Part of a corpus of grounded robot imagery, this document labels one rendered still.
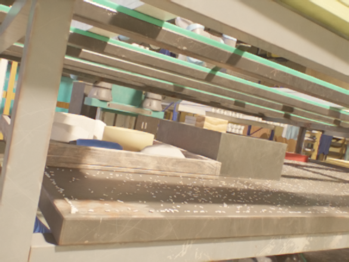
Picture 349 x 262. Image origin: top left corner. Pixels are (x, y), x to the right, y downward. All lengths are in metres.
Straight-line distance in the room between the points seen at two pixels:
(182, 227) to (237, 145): 0.42
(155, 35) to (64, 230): 0.37
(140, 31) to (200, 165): 0.29
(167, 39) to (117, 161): 0.23
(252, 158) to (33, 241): 0.59
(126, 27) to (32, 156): 0.31
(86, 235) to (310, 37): 0.35
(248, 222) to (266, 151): 0.41
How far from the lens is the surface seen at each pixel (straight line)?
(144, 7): 0.56
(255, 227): 0.50
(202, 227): 0.43
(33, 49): 0.32
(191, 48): 0.63
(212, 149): 0.77
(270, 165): 0.89
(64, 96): 5.38
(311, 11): 0.47
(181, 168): 0.66
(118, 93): 2.81
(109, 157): 0.58
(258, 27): 0.39
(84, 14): 0.55
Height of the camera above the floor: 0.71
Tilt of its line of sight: 2 degrees down
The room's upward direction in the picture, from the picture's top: 11 degrees clockwise
